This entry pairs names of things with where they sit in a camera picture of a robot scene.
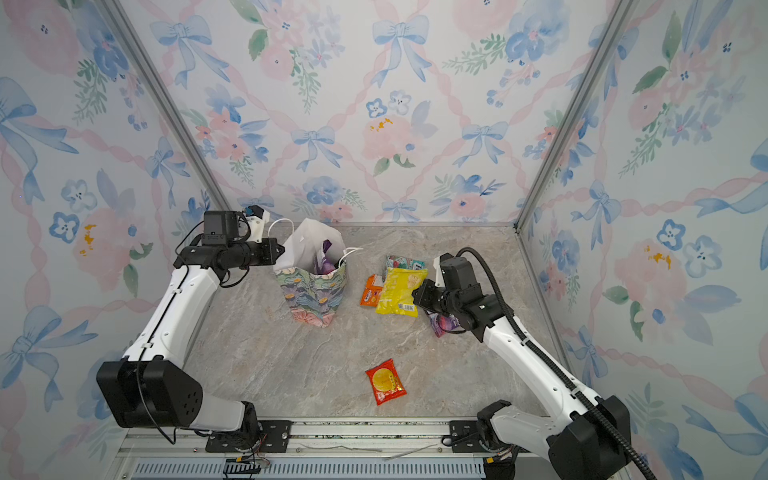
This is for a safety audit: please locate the floral paper gift bag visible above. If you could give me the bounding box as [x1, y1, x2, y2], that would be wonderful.
[273, 218, 359, 328]

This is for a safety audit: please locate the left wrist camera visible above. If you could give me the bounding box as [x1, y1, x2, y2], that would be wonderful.
[202, 205, 270, 246]

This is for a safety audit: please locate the red snack packet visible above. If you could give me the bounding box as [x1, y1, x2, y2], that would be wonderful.
[366, 359, 407, 406]

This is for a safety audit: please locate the teal Fox's candy packet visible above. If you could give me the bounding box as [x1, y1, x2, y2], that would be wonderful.
[386, 255, 427, 270]

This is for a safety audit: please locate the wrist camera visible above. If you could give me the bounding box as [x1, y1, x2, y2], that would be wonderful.
[202, 205, 270, 246]
[434, 253, 477, 291]

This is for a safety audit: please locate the aluminium corner post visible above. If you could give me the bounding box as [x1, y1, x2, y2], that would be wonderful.
[96, 0, 230, 210]
[514, 0, 635, 234]

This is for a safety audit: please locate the yellow snack packet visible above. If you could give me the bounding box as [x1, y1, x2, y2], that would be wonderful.
[376, 267, 428, 318]

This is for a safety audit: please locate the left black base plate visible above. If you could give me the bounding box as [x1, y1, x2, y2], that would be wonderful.
[205, 420, 293, 453]

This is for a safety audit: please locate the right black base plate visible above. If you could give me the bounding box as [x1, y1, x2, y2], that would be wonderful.
[441, 420, 527, 456]

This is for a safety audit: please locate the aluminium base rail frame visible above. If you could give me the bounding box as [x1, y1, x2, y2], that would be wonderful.
[106, 417, 557, 479]

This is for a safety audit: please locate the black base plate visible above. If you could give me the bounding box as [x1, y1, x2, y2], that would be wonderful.
[441, 420, 527, 456]
[205, 420, 293, 453]

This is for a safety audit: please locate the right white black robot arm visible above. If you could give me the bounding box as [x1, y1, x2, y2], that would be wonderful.
[412, 280, 631, 479]

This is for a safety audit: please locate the left aluminium corner post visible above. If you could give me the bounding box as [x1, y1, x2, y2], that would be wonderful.
[96, 0, 230, 210]

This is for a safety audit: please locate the large purple snack packet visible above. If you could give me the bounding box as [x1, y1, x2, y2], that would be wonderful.
[315, 239, 345, 275]

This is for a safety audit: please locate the small purple snack packet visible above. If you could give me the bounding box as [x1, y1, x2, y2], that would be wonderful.
[428, 312, 464, 338]

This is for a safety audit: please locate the orange snack packet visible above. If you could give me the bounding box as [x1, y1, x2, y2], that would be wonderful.
[359, 274, 384, 307]

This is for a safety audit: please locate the black corrugated cable conduit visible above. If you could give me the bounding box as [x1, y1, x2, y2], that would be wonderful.
[455, 246, 658, 480]

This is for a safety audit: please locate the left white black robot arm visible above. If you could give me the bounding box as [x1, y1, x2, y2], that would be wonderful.
[96, 238, 284, 446]

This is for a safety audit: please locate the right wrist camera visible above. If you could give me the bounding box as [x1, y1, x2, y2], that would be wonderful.
[434, 253, 477, 291]

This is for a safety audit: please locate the right aluminium corner post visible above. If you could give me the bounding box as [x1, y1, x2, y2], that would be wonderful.
[514, 0, 635, 234]

